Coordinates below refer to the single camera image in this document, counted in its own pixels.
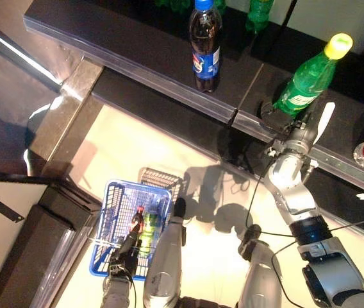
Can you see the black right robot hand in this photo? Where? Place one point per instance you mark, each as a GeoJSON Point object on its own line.
{"type": "Point", "coordinates": [281, 120]}

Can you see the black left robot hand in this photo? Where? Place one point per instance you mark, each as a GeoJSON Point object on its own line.
{"type": "Point", "coordinates": [126, 256]}

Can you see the cola bottle red label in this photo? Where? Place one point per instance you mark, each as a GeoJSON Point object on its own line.
{"type": "Point", "coordinates": [138, 224]}

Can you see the green soda bottle yellow cap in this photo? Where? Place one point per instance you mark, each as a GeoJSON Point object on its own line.
{"type": "Point", "coordinates": [303, 83]}

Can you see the blue plastic shopping basket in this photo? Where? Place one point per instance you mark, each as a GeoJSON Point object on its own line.
{"type": "Point", "coordinates": [114, 205]}

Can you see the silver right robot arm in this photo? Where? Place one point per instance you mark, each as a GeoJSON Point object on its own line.
{"type": "Point", "coordinates": [294, 192]}

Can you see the small green drink bottle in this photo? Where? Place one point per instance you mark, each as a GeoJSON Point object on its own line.
{"type": "Point", "coordinates": [150, 231]}

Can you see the black display cabinet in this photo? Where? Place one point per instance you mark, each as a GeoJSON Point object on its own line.
{"type": "Point", "coordinates": [50, 240]}

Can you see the robot black waist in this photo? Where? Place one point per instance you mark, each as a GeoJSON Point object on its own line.
{"type": "Point", "coordinates": [207, 302]}

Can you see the cola bottle blue cap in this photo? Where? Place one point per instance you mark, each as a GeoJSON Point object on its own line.
{"type": "Point", "coordinates": [205, 64]}

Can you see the black zip tie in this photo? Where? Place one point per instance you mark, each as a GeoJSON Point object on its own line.
{"type": "Point", "coordinates": [345, 226]}

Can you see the silver right robot leg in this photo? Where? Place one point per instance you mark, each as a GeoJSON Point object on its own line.
{"type": "Point", "coordinates": [259, 279]}

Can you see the metal crossbeam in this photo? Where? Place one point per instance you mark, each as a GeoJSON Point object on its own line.
{"type": "Point", "coordinates": [70, 122]}

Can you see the silver metal pole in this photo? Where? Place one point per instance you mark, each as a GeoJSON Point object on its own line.
{"type": "Point", "coordinates": [18, 53]}

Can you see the clear plastic shelf rail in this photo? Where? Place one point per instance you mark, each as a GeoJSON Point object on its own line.
{"type": "Point", "coordinates": [130, 70]}
{"type": "Point", "coordinates": [339, 162]}

